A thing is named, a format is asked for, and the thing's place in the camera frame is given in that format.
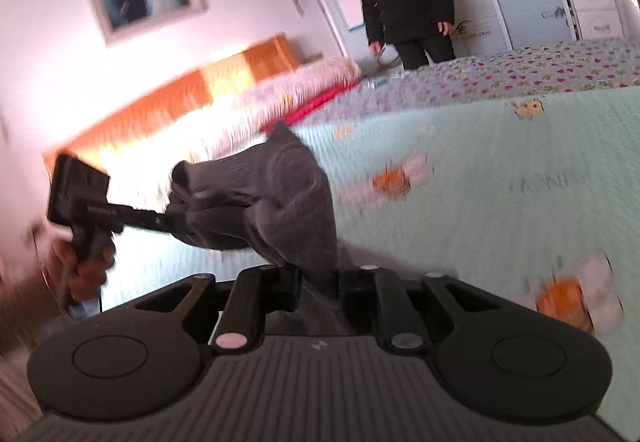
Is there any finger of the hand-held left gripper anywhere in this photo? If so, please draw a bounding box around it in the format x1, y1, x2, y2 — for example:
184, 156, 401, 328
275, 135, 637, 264
122, 206, 188, 238

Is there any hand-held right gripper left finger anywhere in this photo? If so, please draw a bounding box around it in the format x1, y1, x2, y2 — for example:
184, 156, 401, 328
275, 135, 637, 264
134, 266, 302, 355

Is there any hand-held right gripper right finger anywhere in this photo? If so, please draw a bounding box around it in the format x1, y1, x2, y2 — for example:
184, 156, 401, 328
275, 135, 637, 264
339, 265, 501, 353

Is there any grey knitted sweater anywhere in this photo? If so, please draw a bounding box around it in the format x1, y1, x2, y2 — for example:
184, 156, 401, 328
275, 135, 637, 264
166, 122, 361, 338

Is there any person's left hand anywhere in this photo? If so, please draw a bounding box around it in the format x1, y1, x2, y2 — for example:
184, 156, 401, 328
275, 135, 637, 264
52, 237, 117, 305

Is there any wooden headboard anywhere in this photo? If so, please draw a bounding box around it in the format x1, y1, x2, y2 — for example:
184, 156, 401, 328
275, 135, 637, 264
42, 33, 301, 173

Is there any mint quilted bee blanket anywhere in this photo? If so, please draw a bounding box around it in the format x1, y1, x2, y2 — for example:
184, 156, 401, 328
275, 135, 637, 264
100, 87, 640, 428

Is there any red cloth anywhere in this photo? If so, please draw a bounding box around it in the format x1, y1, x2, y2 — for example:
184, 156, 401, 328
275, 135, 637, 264
260, 85, 361, 133

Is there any pink rolled quilt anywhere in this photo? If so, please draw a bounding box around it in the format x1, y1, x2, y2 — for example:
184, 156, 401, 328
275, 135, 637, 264
190, 56, 362, 163

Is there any white drawer unit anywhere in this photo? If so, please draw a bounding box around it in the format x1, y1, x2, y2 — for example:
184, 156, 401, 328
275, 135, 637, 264
565, 0, 626, 40

